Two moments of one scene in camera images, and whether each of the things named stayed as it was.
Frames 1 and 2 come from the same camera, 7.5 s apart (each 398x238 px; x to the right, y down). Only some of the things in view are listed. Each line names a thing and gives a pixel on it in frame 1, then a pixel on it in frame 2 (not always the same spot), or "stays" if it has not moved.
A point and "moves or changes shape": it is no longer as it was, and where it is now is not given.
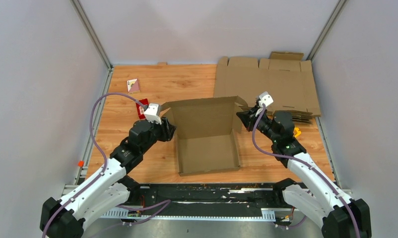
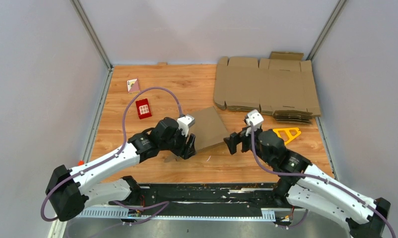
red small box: [141, 109] stays
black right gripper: [247, 117] → [234, 139]
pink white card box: [133, 86] stays
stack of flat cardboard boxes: [289, 81] stays
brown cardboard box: [207, 131] moves or changes shape
